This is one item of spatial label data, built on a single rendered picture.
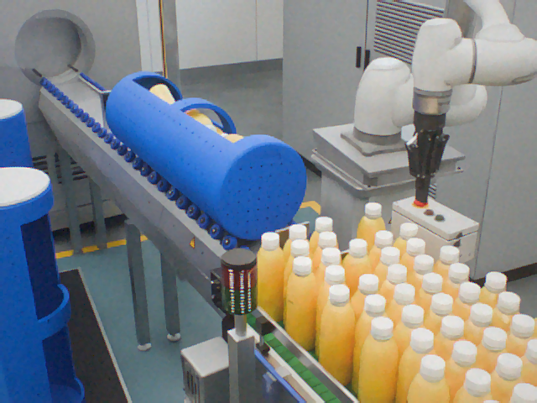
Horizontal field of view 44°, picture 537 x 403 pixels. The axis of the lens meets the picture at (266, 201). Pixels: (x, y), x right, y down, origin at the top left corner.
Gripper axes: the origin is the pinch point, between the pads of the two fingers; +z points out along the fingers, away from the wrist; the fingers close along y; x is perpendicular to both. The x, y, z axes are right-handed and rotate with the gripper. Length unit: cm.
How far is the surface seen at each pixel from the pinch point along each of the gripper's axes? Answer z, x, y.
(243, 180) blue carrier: 0.5, 28.8, -35.2
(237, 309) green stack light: -3, -25, -67
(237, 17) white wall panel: 52, 504, 225
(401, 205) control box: 4.7, 2.5, -4.1
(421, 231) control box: 8.0, -6.1, -5.0
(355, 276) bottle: 9.7, -12.2, -30.1
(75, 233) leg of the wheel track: 101, 216, -36
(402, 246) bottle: 7.1, -10.6, -15.3
